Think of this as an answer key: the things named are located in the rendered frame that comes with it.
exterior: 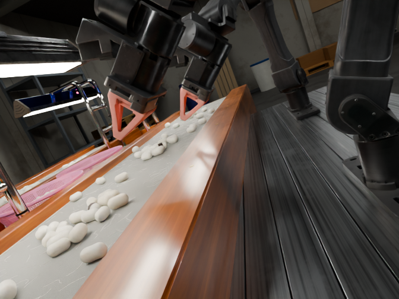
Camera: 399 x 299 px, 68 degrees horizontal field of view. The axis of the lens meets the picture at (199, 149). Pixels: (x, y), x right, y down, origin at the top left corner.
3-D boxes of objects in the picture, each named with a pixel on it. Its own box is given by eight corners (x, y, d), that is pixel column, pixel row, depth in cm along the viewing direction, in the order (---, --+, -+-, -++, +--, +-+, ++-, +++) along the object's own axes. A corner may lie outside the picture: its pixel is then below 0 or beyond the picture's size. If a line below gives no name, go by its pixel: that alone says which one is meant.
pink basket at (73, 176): (103, 187, 104) (91, 163, 102) (86, 216, 78) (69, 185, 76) (31, 219, 102) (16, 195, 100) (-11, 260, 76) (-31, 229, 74)
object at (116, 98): (92, 131, 46) (112, 78, 43) (113, 122, 53) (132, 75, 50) (129, 152, 46) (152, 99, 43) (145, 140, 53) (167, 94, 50)
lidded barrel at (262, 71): (279, 83, 796) (270, 56, 780) (282, 85, 740) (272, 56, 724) (258, 91, 809) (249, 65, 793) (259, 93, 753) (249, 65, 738)
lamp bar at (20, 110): (101, 94, 184) (96, 83, 182) (29, 112, 125) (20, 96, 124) (91, 99, 186) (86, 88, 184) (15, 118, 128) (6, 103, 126)
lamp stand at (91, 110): (132, 150, 168) (96, 75, 159) (116, 162, 149) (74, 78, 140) (104, 160, 174) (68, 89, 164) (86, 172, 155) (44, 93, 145)
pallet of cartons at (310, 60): (348, 56, 754) (344, 38, 745) (362, 54, 673) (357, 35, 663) (298, 75, 784) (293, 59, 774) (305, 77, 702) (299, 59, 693)
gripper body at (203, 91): (180, 85, 65) (194, 54, 62) (189, 82, 74) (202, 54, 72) (205, 99, 65) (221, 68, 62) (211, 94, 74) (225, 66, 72)
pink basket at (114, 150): (142, 159, 125) (132, 139, 123) (113, 185, 100) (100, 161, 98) (91, 178, 132) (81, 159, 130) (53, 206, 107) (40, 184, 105)
